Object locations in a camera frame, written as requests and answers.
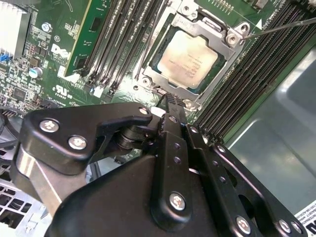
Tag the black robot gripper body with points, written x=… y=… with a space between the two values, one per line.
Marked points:
x=111 y=202

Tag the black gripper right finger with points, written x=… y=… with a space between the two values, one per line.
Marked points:
x=222 y=172

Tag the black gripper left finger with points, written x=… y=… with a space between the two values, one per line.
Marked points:
x=74 y=123

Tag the silver CPU plate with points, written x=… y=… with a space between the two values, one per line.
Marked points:
x=187 y=60

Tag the metal socket cover frame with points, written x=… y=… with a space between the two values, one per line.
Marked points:
x=197 y=32

